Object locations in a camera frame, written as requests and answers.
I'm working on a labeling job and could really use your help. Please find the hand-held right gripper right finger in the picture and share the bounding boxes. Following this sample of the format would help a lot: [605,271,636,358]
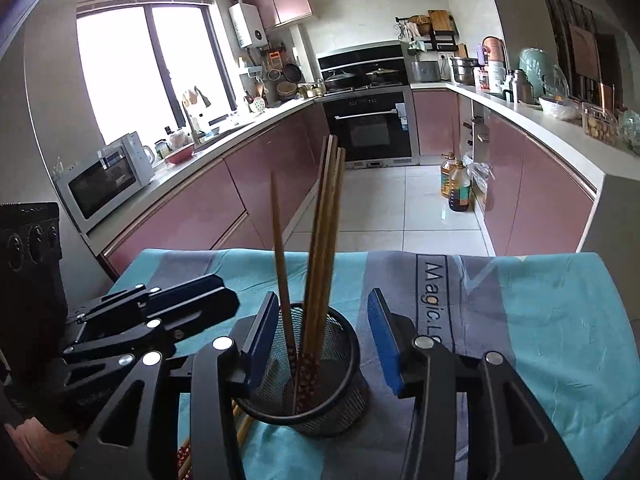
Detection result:
[366,287,587,480]

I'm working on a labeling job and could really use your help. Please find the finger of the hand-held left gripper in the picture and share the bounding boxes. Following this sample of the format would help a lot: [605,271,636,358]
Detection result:
[62,287,241,377]
[67,274,227,327]

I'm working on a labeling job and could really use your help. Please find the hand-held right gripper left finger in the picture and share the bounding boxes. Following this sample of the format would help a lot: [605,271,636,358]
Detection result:
[70,291,281,480]

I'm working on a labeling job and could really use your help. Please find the black mesh utensil holder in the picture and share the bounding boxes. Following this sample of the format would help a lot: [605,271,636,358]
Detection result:
[231,301,372,438]

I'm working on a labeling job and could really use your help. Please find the pink lower cabinets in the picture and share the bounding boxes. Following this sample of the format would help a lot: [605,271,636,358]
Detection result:
[99,101,332,277]
[412,87,599,257]

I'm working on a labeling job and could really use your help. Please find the white microwave oven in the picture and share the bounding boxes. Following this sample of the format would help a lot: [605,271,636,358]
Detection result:
[54,131,155,234]

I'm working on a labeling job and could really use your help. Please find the red basin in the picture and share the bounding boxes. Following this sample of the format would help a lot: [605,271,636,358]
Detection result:
[164,142,197,167]

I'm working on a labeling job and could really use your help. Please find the teal and grey tablecloth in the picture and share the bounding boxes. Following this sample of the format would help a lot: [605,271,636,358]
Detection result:
[107,247,640,480]

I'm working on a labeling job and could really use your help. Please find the sink faucet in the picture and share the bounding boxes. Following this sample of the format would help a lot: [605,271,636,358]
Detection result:
[181,102,202,147]

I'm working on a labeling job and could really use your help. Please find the cooking oil bottle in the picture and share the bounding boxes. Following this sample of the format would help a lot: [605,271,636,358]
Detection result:
[447,160,474,213]
[440,152,459,199]

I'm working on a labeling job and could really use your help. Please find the clear plastic bag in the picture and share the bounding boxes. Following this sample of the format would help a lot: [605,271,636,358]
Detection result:
[464,154,490,202]

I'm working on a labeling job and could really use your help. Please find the black built-in oven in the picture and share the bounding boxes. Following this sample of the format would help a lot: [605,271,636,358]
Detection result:
[321,90,415,162]

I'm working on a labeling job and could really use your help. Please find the kitchen window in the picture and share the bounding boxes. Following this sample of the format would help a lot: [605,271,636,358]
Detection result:
[76,2,236,147]

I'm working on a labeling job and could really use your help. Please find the black lidded pot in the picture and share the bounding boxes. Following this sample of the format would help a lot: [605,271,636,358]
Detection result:
[366,68,402,87]
[324,72,357,93]

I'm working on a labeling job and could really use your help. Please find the white water heater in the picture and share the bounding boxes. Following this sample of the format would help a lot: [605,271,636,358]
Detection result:
[229,2,267,51]

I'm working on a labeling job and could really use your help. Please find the black range hood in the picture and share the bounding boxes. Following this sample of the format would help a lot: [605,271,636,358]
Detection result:
[317,44,407,86]

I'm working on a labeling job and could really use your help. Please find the steel stock pot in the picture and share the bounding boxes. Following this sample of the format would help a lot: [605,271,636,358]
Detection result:
[449,56,481,86]

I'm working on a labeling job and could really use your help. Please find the steel thermos bottle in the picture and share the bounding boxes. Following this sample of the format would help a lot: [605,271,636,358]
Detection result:
[510,69,534,104]

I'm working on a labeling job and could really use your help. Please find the pink upper cabinet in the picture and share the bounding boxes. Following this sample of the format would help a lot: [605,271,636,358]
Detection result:
[242,0,314,31]

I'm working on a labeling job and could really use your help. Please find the clear plastic snack container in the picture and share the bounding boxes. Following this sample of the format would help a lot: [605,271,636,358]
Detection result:
[581,102,622,149]

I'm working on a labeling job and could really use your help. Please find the mint green appliance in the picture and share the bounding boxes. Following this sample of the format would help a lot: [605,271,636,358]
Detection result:
[517,47,552,99]

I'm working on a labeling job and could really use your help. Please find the wall rack with cutting boards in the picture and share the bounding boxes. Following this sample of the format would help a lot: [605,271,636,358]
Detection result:
[396,9,459,54]

